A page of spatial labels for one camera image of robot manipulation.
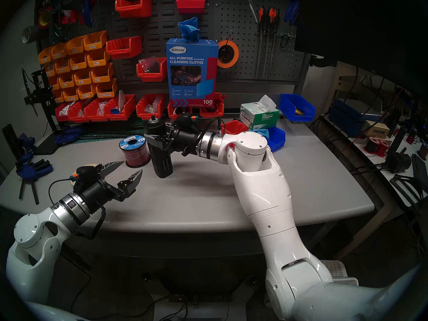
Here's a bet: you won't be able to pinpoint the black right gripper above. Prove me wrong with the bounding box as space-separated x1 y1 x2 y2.
144 122 202 156

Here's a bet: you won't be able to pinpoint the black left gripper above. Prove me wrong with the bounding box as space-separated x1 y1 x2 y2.
74 161 143 214

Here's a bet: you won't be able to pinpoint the blue black bar clamp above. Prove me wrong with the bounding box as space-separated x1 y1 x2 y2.
18 133 35 157
54 125 84 145
15 158 54 205

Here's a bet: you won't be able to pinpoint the orange parts bin M4 HEX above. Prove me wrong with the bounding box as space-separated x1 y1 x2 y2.
96 78 118 98

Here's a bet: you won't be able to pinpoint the red ribbed storage bin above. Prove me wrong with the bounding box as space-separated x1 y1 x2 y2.
222 120 249 155

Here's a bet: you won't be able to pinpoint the blue cleaning cloths box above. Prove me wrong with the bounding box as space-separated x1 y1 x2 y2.
166 38 219 107

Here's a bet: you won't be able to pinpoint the orange parts bin M3-6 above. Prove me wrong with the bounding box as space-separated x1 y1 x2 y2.
91 63 114 84

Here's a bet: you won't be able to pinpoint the orange parts bin M2.5-5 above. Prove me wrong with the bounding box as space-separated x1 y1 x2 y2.
77 84 97 100

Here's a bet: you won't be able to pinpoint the orange parts bin M3-8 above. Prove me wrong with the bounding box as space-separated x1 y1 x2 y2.
74 69 93 86

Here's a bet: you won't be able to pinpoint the orange parts bin M3-4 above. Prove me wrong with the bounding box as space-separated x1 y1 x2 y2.
87 48 111 68

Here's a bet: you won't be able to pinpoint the orange tape roll on pegboard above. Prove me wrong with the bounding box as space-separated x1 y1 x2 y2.
217 40 239 69

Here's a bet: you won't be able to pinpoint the green white Kimtech wipes box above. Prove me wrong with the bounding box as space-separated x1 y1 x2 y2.
240 101 280 131

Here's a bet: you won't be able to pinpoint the white tissue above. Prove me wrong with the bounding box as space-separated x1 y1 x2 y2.
257 95 277 112

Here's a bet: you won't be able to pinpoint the orange parts bin M4-6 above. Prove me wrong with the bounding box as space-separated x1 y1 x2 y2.
69 53 89 71

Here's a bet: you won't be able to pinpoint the orange parts bin M3X6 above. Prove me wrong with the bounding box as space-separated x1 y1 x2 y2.
83 30 108 51

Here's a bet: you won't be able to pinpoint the small blue storage bin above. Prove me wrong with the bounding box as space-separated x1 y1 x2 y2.
267 126 286 152

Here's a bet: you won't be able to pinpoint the black metal stand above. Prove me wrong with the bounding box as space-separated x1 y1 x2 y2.
22 68 57 153

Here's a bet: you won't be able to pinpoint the black cylinder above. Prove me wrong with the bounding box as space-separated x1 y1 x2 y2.
2 124 24 160

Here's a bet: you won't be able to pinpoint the orange parts bin M4X4X6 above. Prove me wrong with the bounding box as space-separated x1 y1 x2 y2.
54 58 71 75

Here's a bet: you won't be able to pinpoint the orange parts bin M3X8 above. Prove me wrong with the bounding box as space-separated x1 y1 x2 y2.
66 35 87 56

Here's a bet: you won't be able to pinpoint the dark pegboard panel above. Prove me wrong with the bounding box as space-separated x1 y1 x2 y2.
212 0 311 85
33 0 112 100

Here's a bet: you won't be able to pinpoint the large blue storage bin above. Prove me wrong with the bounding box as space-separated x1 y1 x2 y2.
279 94 316 123

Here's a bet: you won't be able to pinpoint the dark red parts bin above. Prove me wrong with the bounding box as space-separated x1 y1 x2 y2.
176 0 206 15

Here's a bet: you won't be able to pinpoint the orange parts bin M3X8 BAD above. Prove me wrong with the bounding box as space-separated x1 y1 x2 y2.
51 42 69 60

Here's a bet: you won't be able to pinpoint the orange parts bin M3X4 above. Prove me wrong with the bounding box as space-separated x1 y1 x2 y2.
38 47 54 65

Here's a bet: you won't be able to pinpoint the red white tape roll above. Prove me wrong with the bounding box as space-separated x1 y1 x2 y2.
60 9 79 25

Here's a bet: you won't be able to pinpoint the dark blue equipment case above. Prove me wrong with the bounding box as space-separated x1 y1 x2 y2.
329 98 383 138

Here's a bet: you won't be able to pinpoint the small cardboard box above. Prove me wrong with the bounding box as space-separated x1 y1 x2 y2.
361 120 390 139

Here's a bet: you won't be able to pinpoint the white air purifier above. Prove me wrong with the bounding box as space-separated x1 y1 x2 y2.
319 259 359 287

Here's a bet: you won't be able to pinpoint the black monitor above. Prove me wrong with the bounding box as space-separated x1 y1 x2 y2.
294 0 428 97

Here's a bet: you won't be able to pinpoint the black desktop stand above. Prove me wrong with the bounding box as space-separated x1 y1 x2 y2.
385 126 412 174

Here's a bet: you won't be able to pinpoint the black keyboard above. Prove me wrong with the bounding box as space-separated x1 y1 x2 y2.
411 153 428 190

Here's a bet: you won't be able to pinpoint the red wire spool blue label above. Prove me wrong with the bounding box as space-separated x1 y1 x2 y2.
119 135 151 168

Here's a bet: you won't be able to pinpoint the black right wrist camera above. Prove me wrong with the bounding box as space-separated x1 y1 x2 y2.
176 112 203 130

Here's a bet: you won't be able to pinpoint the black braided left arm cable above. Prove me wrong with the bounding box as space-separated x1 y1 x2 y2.
75 205 107 240

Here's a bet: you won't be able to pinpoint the thin black right camera cable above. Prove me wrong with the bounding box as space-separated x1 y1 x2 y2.
196 116 225 137

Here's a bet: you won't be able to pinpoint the thin black camera cable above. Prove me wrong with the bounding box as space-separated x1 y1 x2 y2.
48 178 75 204
196 116 225 137

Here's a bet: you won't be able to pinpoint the thin black left camera cable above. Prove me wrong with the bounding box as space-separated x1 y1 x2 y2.
48 178 75 204

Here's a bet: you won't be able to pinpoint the black louvered wall panel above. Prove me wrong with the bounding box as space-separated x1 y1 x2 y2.
109 0 214 90

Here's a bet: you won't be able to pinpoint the dark robot pedestal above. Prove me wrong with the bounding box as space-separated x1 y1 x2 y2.
142 270 258 321

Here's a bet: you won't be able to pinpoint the orange black handled screwdriver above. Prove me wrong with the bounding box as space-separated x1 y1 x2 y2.
255 7 266 78
262 8 276 77

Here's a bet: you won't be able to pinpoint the grey duct tape roll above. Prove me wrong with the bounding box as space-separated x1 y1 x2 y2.
21 25 40 44

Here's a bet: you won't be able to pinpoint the blue handled pliers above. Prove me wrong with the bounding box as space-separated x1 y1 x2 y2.
284 0 296 25
289 0 301 23

